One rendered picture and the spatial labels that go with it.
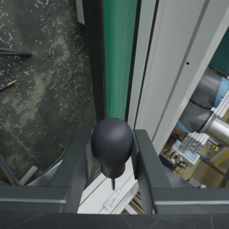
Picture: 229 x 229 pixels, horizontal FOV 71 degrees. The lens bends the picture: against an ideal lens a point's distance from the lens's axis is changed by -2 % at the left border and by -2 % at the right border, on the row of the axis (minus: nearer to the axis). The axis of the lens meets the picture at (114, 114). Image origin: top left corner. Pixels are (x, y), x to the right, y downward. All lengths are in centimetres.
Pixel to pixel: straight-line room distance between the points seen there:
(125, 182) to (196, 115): 65
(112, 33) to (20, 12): 93
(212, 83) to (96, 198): 75
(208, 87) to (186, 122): 22
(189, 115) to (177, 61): 78
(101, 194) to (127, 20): 35
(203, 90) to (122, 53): 77
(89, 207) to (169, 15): 38
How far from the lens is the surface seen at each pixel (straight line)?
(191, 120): 98
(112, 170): 16
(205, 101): 94
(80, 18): 117
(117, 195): 41
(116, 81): 20
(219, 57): 101
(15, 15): 107
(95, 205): 41
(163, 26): 20
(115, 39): 17
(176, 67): 21
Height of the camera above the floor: 97
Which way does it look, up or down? 24 degrees down
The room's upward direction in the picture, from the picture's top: 127 degrees clockwise
